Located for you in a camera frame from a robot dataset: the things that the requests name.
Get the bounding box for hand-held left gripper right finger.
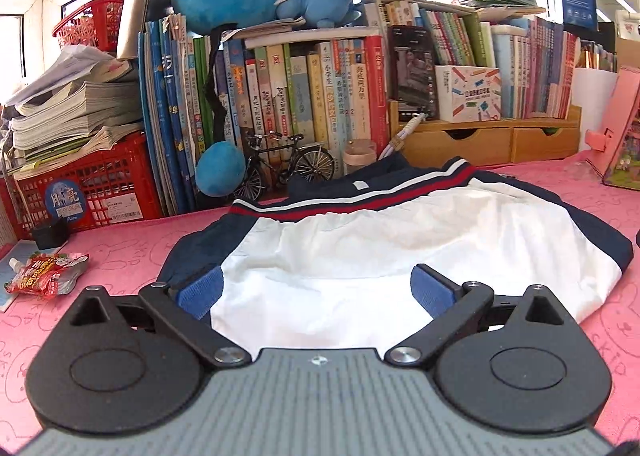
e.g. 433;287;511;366
385;263;576;368

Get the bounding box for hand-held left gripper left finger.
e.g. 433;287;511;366
60;267;252;370

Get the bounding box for white and navy jacket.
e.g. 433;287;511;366
156;155;634;353

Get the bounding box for round blue plush ball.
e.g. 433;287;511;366
194;140;247;197

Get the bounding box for wide wooden organizer drawer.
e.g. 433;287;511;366
402;126;512;167

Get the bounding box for pink lidded cup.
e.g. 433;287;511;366
342;139;377;178

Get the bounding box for red basket with round sticker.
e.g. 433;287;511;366
0;130;164;243

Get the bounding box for black miniature bicycle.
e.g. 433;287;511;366
239;132;336;200

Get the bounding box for red snack pouch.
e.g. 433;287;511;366
4;251;92;300

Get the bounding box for wooden desk organizer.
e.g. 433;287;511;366
388;100;584;168

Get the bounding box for small black box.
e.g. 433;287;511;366
31;220;71;250

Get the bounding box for row of blue workbooks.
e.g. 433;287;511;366
137;15;217;218

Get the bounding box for narrow wooden organizer drawer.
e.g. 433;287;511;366
512;126;579;163

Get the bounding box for white printed cardboard box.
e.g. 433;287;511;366
433;64;503;123

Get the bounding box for black smartphone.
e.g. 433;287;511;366
387;24;440;121

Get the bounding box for row of thick paperback books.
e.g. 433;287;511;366
215;33;391;173

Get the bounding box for stack of paper workbooks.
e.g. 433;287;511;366
0;45;147;178

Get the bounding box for row of thin colourful books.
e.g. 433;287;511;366
364;0;582;120

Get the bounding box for pink miniature house case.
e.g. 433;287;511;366
584;64;640;192

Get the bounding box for white paper sheet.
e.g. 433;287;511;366
570;66;621;110

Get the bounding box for grey flat board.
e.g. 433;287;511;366
115;0;157;61

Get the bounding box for small red plastic basket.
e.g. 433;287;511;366
52;0;126;55

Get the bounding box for white braided charging cable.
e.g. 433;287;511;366
382;113;429;163

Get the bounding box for black strap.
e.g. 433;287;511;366
207;23;239;148

